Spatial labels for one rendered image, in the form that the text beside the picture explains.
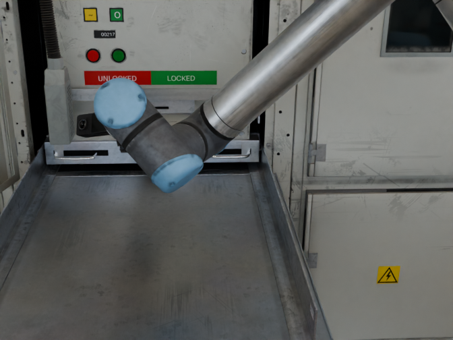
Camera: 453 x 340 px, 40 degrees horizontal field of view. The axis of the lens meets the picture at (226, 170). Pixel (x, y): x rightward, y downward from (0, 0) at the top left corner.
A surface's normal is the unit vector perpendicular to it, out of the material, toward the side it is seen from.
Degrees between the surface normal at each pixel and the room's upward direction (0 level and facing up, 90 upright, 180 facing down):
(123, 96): 56
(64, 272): 0
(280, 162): 90
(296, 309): 0
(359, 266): 90
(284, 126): 90
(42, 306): 0
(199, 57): 90
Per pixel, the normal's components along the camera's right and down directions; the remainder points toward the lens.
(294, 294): 0.01, -0.92
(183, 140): 0.58, -0.62
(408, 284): 0.06, 0.39
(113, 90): 0.02, -0.17
